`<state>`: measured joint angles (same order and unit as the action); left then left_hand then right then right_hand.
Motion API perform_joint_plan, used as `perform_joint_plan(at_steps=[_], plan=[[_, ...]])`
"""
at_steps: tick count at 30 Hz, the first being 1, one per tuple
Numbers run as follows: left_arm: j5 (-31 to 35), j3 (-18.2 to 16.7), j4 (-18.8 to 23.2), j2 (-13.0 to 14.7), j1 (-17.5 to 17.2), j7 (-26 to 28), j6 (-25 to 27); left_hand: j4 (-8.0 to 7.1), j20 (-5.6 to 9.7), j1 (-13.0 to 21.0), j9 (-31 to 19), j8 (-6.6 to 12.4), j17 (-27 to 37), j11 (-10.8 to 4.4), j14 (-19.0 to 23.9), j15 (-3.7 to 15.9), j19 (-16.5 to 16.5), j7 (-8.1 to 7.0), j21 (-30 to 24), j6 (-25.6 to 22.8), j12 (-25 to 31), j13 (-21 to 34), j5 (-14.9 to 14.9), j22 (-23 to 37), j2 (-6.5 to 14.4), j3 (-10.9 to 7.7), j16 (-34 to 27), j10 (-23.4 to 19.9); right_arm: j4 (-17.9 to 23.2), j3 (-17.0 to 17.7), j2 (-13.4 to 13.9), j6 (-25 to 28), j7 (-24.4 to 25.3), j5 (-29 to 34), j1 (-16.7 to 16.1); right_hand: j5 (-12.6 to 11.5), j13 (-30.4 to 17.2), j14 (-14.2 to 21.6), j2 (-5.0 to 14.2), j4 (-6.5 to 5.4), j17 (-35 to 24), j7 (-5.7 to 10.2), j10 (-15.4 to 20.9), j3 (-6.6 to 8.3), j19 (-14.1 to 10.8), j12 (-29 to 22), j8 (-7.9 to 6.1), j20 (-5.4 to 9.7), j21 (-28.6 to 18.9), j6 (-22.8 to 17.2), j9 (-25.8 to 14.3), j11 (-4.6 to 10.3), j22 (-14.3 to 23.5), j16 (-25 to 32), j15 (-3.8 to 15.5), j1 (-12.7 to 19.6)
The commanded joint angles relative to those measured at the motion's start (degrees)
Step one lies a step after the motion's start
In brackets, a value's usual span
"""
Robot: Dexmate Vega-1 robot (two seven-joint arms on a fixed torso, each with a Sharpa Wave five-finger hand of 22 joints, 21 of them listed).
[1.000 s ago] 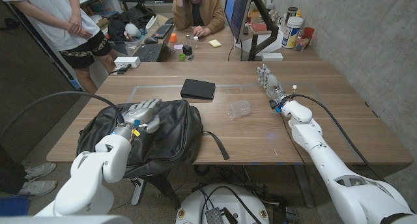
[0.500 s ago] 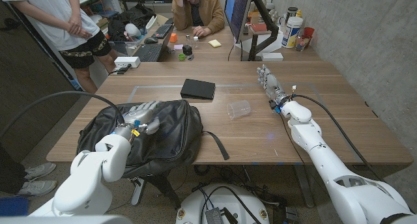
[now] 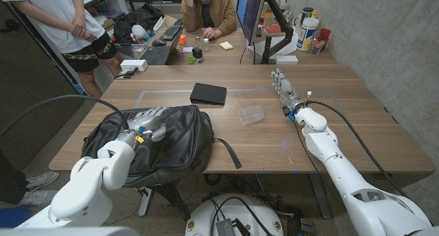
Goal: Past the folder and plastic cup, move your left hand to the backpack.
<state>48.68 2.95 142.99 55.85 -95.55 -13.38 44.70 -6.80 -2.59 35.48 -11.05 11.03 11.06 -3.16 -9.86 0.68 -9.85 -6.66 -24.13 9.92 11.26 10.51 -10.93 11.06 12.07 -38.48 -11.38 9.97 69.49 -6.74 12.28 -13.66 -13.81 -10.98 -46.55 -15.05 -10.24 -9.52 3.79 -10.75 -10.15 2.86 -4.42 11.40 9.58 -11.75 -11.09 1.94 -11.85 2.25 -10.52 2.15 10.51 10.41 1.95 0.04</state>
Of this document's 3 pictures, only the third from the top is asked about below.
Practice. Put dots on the dark thermos cup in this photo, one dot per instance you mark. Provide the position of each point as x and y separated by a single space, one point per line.
306 13

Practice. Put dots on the clear glass tumbler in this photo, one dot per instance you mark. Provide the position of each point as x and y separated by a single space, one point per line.
317 45

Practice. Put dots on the yellow bottle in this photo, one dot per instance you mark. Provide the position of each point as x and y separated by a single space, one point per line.
314 15

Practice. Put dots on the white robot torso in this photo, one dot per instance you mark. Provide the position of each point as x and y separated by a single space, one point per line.
68 232

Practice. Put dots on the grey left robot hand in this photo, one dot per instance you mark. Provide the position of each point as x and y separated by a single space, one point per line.
145 121

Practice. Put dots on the pink sticky notes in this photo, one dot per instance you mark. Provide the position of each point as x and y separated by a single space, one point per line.
188 49

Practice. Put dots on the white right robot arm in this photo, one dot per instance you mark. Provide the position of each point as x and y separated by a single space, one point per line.
343 177

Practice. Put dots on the clear plastic cup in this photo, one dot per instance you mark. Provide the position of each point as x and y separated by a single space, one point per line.
252 115

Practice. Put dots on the red book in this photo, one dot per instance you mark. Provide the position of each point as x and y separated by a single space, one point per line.
272 29

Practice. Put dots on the dark computer mouse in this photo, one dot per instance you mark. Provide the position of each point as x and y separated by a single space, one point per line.
158 43

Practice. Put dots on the grey table leg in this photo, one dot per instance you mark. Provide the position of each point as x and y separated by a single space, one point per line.
320 198

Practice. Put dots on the small black round object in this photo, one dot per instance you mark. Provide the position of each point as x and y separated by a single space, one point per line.
197 53

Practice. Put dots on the dark partition panel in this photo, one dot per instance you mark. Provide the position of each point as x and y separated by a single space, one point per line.
34 68

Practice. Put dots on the small green cup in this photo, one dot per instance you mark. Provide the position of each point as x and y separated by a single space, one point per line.
191 60

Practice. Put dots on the black leather backpack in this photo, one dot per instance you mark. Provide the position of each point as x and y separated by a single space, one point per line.
185 143

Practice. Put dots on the small white-capped bottle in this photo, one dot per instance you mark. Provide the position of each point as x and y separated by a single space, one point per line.
206 45

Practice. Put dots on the white table leg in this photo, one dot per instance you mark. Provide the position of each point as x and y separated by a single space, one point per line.
144 205

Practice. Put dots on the cardboard box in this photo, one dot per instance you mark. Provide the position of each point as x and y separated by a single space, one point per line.
170 20

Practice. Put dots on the white power strip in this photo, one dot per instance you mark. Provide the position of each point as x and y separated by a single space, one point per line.
132 64

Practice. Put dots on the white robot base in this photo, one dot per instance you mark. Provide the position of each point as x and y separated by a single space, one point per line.
202 212

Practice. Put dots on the white wipes canister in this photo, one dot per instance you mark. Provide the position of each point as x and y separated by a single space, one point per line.
307 33

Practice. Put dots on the blue floor object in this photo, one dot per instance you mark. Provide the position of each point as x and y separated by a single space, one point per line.
13 217

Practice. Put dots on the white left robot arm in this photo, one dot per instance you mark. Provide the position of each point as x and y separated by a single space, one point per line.
82 195

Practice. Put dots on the black rectangular box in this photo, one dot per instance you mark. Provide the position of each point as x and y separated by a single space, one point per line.
207 93

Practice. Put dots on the yellow sticky notes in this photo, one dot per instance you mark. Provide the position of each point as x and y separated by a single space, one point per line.
226 45

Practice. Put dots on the black keyboard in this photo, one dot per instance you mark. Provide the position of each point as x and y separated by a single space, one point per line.
171 33

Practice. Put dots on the person in dark trousers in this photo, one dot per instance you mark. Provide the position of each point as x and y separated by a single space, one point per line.
10 181

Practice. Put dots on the person in white t-shirt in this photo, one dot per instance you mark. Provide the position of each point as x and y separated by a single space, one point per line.
61 23

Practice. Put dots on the orange cube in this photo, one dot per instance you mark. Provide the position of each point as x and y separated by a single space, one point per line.
182 39

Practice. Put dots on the orange carton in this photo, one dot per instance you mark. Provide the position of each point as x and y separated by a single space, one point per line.
268 18

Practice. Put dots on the black bag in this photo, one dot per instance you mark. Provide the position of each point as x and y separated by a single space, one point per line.
144 16

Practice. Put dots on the person in tan jacket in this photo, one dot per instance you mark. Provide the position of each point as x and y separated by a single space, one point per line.
219 13

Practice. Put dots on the small clear glass bottle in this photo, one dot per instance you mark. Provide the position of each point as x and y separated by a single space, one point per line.
198 43

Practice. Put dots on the flat white box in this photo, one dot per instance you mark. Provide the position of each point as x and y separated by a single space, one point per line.
286 59

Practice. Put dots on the computer monitor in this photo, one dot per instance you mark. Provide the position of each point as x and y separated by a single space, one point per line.
250 13

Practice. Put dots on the clear plastic bin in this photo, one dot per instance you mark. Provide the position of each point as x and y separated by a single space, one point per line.
137 50

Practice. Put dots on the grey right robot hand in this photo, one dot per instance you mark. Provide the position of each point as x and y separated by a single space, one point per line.
286 90

